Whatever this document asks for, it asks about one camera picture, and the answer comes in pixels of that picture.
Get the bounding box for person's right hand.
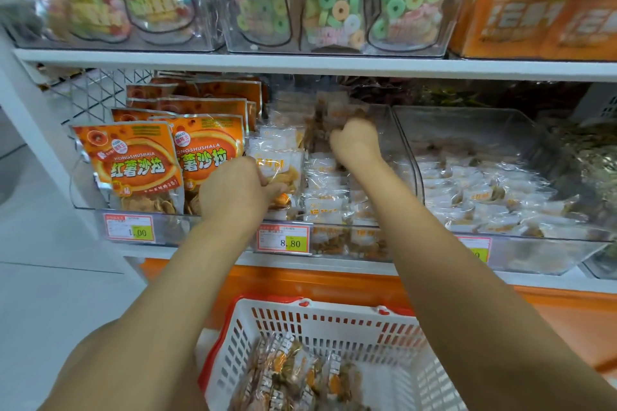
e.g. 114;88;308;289
328;117;387;176

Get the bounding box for person's left hand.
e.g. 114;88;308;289
197;155;287;231

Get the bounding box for white snack shelf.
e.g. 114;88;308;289
0;0;617;293

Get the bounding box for white red-rimmed shopping basket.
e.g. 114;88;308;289
201;295;470;411

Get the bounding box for pile of small brown snacks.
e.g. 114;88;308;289
231;333;372;411

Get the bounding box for person's left forearm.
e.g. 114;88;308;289
39;218;247;411

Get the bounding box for person's right forearm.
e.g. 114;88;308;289
352;160;617;411

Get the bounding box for orange label snack bag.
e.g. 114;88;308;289
453;0;565;60
544;0;617;62

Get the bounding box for yellow hamster snack packets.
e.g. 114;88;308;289
573;121;617;195

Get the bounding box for orange shelf base panel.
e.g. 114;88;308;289
139;256;617;376

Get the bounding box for white yellow price tag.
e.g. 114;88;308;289
103;212;156;243
256;222;312;255
461;234;495;267

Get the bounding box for white wire mesh panel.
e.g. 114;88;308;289
43;67;157;128

